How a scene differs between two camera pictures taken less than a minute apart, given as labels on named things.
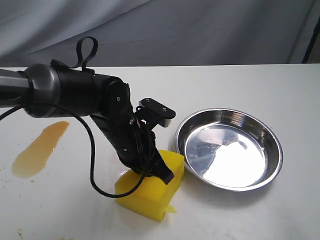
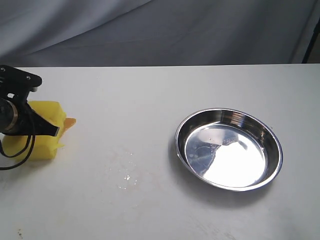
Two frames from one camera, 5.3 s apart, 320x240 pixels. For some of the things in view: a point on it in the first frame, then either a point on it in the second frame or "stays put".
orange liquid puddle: [32, 160] → [68, 122]
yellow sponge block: [151, 198] → [44, 147]
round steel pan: [229, 149] stays put
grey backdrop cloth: [34, 33] stays put
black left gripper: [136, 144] → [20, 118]
